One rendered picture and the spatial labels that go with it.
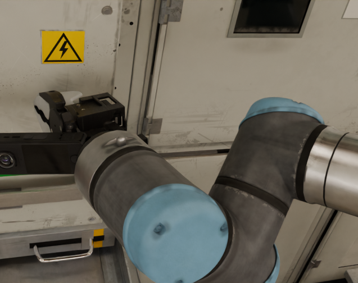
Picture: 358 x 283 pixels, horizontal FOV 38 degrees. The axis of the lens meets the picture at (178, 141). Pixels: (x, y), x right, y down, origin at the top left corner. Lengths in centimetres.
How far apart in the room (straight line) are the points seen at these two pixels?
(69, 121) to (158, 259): 23
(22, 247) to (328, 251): 124
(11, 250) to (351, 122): 93
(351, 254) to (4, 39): 162
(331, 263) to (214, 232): 159
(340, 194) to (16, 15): 44
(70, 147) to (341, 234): 142
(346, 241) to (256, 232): 141
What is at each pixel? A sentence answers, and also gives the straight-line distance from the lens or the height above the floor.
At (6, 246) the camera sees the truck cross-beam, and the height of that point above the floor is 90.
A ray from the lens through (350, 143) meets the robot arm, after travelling 56.
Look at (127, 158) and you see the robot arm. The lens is 51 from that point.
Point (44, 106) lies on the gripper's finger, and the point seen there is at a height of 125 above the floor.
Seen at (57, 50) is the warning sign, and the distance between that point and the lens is 72.
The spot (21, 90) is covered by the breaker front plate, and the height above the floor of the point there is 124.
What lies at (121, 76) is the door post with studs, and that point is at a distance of 114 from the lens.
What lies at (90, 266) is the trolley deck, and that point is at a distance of 102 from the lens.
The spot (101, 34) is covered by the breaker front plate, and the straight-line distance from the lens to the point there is 72.
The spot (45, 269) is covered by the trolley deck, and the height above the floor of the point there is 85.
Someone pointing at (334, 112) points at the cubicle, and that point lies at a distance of 141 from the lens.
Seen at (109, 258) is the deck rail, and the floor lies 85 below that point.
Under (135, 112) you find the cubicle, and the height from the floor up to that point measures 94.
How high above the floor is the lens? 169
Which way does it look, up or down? 41 degrees down
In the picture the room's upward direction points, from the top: 12 degrees clockwise
